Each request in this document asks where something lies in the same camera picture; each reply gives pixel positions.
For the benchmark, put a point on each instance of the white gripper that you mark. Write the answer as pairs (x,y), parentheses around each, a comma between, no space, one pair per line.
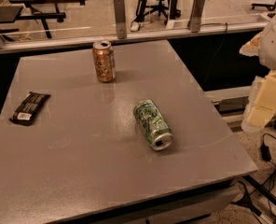
(275,46)

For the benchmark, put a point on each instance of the green soda can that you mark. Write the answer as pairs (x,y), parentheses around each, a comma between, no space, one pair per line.
(157,132)

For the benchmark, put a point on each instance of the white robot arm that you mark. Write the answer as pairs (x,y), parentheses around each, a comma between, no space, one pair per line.
(267,47)

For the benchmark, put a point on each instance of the orange soda can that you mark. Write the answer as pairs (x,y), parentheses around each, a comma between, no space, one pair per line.
(104,60)

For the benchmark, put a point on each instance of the black office chair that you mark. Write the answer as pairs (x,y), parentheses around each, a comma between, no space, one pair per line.
(167,8)

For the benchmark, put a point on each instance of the black tripod stand leg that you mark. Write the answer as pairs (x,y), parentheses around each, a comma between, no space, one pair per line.
(264,189)

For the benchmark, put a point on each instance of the black snack bar wrapper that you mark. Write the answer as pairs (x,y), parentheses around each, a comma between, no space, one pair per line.
(26,112)

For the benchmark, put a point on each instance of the black bench table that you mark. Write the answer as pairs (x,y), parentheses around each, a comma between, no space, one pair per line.
(24,10)

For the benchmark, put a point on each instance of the metal bracket right post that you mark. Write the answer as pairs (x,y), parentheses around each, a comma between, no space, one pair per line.
(195,16)

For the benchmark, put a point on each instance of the black power adapter with cable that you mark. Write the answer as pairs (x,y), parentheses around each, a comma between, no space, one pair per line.
(264,149)

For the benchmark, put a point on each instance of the metal bracket middle post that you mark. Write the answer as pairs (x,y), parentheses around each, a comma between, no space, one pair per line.
(120,17)

